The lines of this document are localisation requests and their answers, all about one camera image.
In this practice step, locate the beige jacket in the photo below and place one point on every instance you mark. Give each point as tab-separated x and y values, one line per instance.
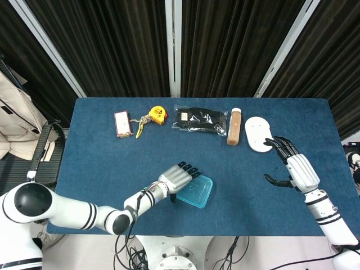
17	112

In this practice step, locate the blue container lid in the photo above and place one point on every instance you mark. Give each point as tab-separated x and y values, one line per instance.
204	182

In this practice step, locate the yellow tape measure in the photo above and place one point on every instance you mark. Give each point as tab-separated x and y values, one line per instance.
157	114

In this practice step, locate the blue tablecloth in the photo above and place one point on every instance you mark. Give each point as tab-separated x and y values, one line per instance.
112	163

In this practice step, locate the black and white sneaker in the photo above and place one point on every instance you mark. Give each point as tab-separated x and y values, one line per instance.
355	160

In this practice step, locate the black office chair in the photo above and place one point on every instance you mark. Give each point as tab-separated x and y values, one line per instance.
42	146

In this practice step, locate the white oval board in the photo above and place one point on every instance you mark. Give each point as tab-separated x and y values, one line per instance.
257	132

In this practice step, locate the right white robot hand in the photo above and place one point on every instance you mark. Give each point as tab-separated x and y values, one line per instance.
303	171

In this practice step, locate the grey shoe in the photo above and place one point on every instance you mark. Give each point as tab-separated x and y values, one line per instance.
52	239

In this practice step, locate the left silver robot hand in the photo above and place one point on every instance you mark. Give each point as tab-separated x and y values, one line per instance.
174	177

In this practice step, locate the red box with white face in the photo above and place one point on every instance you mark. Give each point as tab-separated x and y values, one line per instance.
123	123

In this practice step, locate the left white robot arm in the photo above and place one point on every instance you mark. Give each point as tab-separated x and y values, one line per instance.
70	213

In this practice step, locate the black gloves in plastic bag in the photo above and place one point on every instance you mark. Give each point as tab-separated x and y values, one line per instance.
197	121

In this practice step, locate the white frame post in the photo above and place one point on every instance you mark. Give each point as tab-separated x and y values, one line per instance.
47	42
287	45
173	42

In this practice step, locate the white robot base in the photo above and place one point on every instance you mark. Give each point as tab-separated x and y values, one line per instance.
174	253

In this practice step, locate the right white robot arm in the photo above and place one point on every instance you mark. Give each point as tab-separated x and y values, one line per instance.
329	216

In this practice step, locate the bottle of brown liquid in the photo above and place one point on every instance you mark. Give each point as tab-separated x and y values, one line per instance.
234	132

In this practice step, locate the black curtain panel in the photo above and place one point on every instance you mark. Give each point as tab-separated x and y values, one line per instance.
112	42
28	56
225	42
337	56

